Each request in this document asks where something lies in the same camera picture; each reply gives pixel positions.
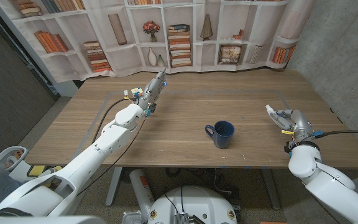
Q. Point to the white chair frame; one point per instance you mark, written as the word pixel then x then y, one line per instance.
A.
pixel 3 152

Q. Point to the grey finned module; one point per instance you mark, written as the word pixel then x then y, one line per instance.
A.
pixel 181 218

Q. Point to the printed bookshelf backdrop cloth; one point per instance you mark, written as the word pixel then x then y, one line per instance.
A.
pixel 120 59

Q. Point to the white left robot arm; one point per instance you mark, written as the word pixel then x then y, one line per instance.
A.
pixel 85 161

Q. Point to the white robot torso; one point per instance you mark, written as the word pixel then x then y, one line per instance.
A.
pixel 197 205

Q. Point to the dark blue mug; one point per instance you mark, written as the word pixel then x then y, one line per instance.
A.
pixel 222 140

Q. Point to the yellow flat object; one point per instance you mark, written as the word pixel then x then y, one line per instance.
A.
pixel 36 170

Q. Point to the silver foil tray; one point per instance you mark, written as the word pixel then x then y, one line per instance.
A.
pixel 132 217

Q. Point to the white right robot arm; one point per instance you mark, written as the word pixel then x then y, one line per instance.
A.
pixel 328 186

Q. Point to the white cylinder with orange label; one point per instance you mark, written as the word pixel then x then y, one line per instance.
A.
pixel 141 193

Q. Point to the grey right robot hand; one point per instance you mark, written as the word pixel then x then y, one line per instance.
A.
pixel 301 126

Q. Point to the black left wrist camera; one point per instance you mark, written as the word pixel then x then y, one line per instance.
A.
pixel 151 109

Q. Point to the white toothpaste tube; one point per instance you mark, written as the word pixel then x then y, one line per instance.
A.
pixel 270 111

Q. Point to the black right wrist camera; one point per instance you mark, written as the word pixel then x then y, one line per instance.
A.
pixel 287 147

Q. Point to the grey table leg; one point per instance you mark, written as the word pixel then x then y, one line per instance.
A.
pixel 113 186
pixel 270 189

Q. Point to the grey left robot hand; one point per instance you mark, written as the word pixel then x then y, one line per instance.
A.
pixel 154 88

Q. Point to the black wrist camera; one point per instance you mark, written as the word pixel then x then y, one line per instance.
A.
pixel 151 109
pixel 287 147

